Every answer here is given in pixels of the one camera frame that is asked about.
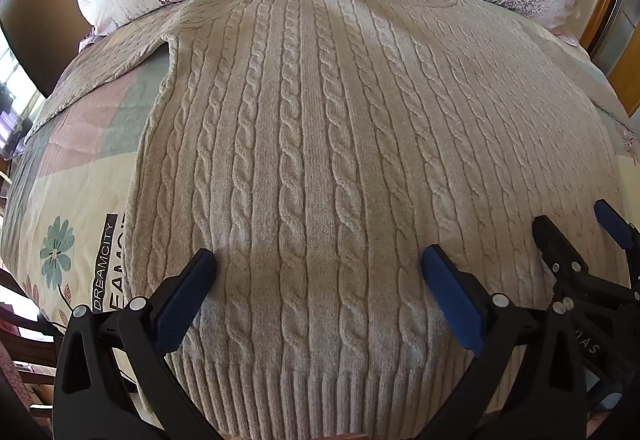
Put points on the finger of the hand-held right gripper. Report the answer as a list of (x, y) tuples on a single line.
[(616, 225), (560, 250)]

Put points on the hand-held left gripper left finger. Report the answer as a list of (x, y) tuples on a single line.
[(176, 307)]

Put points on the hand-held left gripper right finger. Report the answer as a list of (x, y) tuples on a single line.
[(452, 300)]

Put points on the wooden chair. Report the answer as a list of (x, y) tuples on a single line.
[(22, 345)]

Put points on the patchwork printed bed sheet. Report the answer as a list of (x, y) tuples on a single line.
[(75, 169)]

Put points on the dark headboard panel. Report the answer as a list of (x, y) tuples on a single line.
[(35, 14)]

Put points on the wooden door frame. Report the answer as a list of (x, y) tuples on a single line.
[(607, 19)]

